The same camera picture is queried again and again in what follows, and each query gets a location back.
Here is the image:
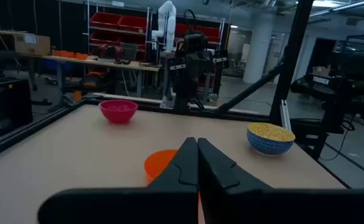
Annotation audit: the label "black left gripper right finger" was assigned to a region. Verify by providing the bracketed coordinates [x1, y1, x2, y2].
[197, 138, 364, 224]

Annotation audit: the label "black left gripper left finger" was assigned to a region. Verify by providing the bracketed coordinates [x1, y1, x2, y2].
[37, 137, 199, 224]

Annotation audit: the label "orange plastic bowl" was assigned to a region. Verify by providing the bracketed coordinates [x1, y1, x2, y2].
[144, 149, 206, 224]

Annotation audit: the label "blue patterned bowl yellow inside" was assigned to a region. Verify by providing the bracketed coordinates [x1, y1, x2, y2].
[246, 122, 296, 156]

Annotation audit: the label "silver aluminium extrusion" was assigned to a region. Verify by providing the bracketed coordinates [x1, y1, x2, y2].
[280, 99, 292, 131]

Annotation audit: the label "magenta plastic bowl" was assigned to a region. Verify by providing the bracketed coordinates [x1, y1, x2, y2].
[98, 99, 139, 124]

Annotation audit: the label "white round column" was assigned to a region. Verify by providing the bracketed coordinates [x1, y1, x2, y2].
[243, 18, 276, 85]

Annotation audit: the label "wooden top workbench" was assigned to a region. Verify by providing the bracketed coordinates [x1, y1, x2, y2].
[19, 52, 162, 98]

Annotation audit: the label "red storage bin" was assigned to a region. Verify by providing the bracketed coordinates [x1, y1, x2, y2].
[90, 30, 121, 46]
[118, 15, 148, 32]
[90, 12, 122, 29]
[175, 23, 222, 44]

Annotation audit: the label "metal rack with red bins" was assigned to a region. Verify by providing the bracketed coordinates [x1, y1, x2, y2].
[86, 0, 152, 65]

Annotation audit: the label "orange trays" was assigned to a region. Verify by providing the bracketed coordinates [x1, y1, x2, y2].
[52, 50, 89, 61]

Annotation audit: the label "black cabinet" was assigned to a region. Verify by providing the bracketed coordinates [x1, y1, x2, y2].
[0, 77, 34, 136]

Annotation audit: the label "cardboard box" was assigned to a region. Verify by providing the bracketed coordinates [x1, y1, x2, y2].
[13, 33, 51, 56]

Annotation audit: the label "black cable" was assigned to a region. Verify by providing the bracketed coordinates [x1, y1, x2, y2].
[319, 119, 357, 162]

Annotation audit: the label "black station frame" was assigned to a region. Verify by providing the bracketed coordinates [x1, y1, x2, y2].
[214, 0, 315, 126]

